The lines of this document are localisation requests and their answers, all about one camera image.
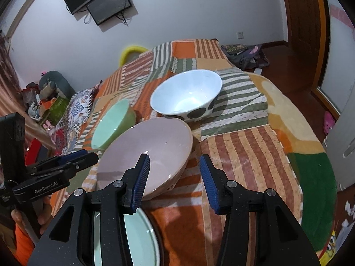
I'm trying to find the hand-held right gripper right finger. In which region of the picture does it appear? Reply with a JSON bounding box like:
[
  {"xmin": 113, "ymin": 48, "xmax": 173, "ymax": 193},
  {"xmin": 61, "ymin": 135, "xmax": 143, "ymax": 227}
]
[{"xmin": 199, "ymin": 154, "xmax": 322, "ymax": 266}]

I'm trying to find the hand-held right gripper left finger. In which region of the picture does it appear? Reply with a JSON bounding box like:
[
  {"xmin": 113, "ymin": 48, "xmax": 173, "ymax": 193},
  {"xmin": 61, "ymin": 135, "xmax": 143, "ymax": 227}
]
[{"xmin": 26, "ymin": 153, "xmax": 152, "ymax": 266}]

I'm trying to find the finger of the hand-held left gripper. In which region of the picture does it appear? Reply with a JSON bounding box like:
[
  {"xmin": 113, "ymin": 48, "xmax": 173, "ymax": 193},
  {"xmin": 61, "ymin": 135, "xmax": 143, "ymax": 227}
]
[
  {"xmin": 26, "ymin": 149, "xmax": 89, "ymax": 173},
  {"xmin": 36, "ymin": 152, "xmax": 99, "ymax": 177}
]

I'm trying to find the pink bowl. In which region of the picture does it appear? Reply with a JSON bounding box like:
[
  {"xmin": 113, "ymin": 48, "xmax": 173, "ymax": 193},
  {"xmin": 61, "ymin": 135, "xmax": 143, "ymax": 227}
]
[{"xmin": 96, "ymin": 117, "xmax": 194, "ymax": 201}]

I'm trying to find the light green bowl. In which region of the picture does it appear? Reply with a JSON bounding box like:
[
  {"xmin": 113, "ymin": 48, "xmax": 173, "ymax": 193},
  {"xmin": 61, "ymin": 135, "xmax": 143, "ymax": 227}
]
[{"xmin": 91, "ymin": 99, "xmax": 137, "ymax": 151}]

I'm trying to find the light green plate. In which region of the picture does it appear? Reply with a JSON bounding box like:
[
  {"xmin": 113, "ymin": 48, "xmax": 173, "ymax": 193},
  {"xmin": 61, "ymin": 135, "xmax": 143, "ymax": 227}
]
[{"xmin": 93, "ymin": 207, "xmax": 161, "ymax": 266}]

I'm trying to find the white bowl with dark dots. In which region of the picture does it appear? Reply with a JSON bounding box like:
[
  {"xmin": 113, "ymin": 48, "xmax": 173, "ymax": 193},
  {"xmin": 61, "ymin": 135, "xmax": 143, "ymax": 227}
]
[{"xmin": 150, "ymin": 70, "xmax": 223, "ymax": 123}]

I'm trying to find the person's left hand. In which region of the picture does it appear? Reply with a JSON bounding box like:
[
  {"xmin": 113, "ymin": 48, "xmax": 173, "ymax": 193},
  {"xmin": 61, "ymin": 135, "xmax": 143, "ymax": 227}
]
[{"xmin": 11, "ymin": 195, "xmax": 54, "ymax": 235}]

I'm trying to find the red box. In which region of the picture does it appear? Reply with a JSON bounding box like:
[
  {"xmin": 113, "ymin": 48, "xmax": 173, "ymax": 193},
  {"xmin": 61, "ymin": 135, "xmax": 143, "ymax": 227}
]
[{"xmin": 26, "ymin": 139, "xmax": 49, "ymax": 167}]

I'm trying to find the pink rabbit doll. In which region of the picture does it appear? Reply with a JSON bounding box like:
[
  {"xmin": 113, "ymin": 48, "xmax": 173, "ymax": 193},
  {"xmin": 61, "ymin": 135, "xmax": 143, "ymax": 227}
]
[{"xmin": 43, "ymin": 120, "xmax": 56, "ymax": 137}]

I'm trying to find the striped patchwork blanket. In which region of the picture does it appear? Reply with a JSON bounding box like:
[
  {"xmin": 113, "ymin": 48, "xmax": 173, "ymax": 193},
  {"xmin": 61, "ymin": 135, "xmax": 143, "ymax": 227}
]
[{"xmin": 51, "ymin": 38, "xmax": 304, "ymax": 266}]

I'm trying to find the patterned pillow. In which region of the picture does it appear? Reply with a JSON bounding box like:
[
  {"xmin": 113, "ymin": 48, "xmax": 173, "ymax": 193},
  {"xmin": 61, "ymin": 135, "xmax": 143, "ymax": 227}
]
[{"xmin": 47, "ymin": 84, "xmax": 100, "ymax": 156}]

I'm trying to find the cluttered toy pile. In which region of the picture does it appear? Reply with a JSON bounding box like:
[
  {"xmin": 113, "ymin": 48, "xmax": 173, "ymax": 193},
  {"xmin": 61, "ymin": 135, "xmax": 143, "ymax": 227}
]
[{"xmin": 22, "ymin": 82, "xmax": 50, "ymax": 117}]

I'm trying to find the brown curtain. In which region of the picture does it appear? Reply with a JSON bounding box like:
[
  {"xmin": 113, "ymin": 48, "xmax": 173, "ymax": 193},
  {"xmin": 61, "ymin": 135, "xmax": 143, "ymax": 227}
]
[{"xmin": 0, "ymin": 30, "xmax": 56, "ymax": 158}]

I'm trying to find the yellow hoop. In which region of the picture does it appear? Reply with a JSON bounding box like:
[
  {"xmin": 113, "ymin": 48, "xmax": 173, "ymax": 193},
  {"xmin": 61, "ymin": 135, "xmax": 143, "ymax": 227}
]
[{"xmin": 119, "ymin": 45, "xmax": 150, "ymax": 67}]

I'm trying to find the dark backpack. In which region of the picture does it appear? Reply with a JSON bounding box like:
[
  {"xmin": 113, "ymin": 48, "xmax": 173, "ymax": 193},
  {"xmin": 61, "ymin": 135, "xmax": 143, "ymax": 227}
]
[{"xmin": 222, "ymin": 44, "xmax": 269, "ymax": 71}]

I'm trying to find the pink slipper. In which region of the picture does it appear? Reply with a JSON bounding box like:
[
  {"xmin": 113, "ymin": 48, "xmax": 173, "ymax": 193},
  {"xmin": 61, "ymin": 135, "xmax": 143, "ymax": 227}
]
[{"xmin": 323, "ymin": 111, "xmax": 336, "ymax": 135}]

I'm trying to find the white air conditioner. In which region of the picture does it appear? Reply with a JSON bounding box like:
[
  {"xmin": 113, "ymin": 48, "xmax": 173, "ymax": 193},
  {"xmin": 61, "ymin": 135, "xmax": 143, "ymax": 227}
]
[{"xmin": 0, "ymin": 0, "xmax": 42, "ymax": 38}]

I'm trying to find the brown wooden door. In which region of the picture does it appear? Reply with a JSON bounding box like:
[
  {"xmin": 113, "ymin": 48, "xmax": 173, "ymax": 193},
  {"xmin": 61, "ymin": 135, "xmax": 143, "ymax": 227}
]
[{"xmin": 280, "ymin": 0, "xmax": 325, "ymax": 47}]

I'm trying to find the black television cable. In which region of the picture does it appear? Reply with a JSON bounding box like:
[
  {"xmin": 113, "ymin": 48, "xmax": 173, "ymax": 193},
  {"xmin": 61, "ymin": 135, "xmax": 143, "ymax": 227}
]
[{"xmin": 115, "ymin": 10, "xmax": 132, "ymax": 27}]

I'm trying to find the small black wall monitor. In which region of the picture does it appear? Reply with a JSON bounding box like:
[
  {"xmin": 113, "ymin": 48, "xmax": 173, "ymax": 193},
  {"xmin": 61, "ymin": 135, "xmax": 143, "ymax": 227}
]
[{"xmin": 87, "ymin": 0, "xmax": 132, "ymax": 26}]

